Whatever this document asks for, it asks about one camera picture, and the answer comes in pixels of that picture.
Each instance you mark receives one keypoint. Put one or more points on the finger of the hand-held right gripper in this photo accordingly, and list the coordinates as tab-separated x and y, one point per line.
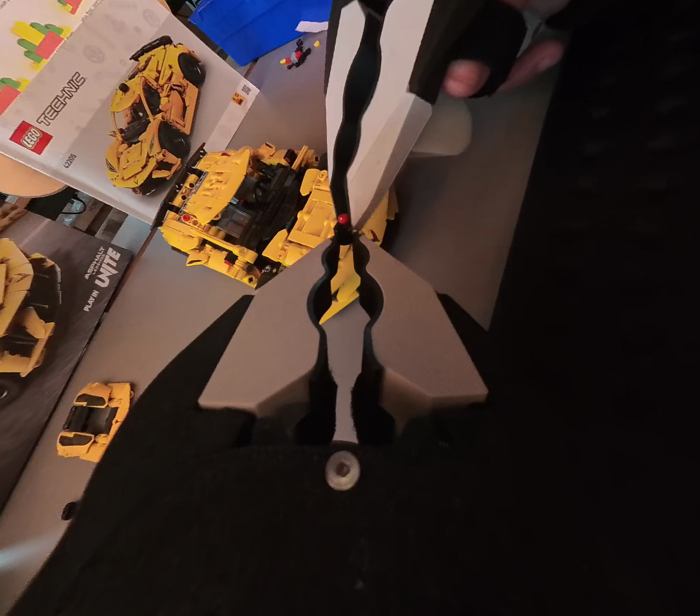
336	80
399	80

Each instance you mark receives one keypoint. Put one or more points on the cluster of small mixed bricks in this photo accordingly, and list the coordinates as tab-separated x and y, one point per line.
298	55

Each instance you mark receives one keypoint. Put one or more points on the dark perforated panel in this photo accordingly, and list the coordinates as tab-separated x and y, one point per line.
601	271

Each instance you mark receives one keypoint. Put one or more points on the dark toy car box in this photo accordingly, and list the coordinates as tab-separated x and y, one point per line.
82	310

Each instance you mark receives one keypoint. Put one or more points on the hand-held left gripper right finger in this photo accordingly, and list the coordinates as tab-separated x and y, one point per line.
432	353

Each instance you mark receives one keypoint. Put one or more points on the yellow headlight panel piece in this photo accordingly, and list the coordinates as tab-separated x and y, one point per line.
95	419

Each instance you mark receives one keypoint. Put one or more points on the small black round piece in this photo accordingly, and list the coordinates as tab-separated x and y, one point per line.
68	510

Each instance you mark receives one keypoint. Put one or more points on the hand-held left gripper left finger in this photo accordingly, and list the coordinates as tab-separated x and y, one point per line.
257	353

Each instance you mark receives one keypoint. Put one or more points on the yellow toy brick car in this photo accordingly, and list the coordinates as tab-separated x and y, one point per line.
235	200

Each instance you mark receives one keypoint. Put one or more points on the car picture instruction booklet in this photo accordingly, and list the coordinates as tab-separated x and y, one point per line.
98	53

